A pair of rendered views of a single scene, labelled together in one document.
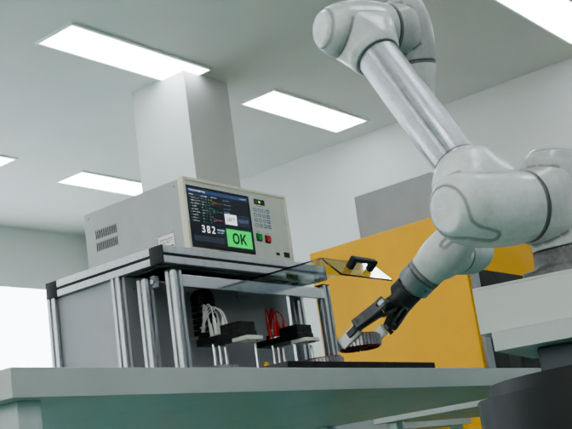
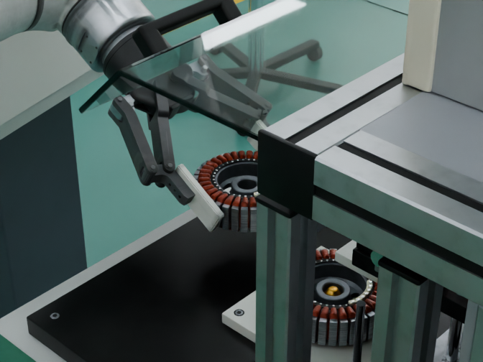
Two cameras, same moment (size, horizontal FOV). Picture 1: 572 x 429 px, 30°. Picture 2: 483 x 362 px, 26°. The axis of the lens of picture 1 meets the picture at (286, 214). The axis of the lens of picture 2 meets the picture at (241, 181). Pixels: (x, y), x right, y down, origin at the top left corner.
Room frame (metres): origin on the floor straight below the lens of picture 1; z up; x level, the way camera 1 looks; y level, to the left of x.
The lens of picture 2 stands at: (3.63, -0.04, 1.43)
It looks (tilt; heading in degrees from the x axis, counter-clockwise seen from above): 33 degrees down; 187
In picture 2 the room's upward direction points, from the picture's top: straight up
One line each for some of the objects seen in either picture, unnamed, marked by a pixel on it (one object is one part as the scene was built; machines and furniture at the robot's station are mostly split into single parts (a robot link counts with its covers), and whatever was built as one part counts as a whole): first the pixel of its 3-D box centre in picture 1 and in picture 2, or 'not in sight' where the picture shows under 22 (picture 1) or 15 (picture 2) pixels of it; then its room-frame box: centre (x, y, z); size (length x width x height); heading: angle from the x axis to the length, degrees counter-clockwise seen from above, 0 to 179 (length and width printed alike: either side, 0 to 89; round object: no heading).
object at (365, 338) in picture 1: (359, 342); (246, 189); (2.72, -0.14, 0.83); 0.11 x 0.11 x 0.04
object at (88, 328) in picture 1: (91, 350); not in sight; (2.73, 0.54, 0.91); 0.28 x 0.03 x 0.32; 54
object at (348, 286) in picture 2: (323, 364); (332, 295); (2.85, -0.04, 0.80); 0.11 x 0.11 x 0.04
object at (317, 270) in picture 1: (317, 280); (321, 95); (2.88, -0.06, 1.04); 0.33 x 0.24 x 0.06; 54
